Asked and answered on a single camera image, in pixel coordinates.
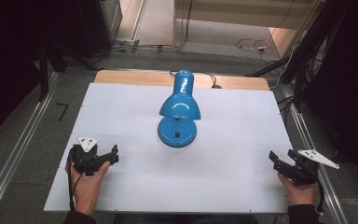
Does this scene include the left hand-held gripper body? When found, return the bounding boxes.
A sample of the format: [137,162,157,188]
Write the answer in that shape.
[69,136,110,177]

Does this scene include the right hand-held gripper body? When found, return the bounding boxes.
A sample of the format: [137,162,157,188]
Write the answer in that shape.
[282,149,340,187]

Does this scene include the blue desk lamp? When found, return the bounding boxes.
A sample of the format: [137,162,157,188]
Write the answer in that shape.
[157,69,202,148]

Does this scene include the person's right hand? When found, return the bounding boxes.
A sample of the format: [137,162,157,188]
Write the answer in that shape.
[276,172,318,207]

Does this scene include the person's left hand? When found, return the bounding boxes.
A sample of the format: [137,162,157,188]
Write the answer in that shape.
[64,160,111,217]

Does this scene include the white table cover board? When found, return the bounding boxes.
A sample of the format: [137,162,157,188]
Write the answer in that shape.
[43,81,294,215]

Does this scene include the black metal stand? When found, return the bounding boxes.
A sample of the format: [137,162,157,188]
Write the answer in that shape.
[36,40,101,102]

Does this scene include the black cabinet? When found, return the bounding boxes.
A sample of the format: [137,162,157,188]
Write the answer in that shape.
[74,0,124,59]

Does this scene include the light wooden furniture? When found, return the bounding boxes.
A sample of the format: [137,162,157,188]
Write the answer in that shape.
[172,0,323,59]

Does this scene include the aluminium floor rail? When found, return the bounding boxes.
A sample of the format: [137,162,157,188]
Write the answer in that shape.
[0,71,61,224]
[279,83,350,224]

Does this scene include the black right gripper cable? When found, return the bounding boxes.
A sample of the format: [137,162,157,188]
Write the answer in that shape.
[314,178,325,216]

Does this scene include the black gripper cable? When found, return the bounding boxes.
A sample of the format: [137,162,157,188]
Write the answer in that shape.
[314,178,325,216]
[66,146,85,212]

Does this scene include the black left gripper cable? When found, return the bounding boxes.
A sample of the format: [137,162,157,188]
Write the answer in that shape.
[66,146,85,212]

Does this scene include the black metal stand frame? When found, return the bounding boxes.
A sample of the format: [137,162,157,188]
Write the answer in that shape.
[245,0,349,110]

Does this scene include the white floor cable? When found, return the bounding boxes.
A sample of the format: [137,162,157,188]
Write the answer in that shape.
[235,37,271,63]

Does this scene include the black floor cable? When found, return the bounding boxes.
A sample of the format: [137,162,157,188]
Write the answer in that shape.
[92,0,195,59]

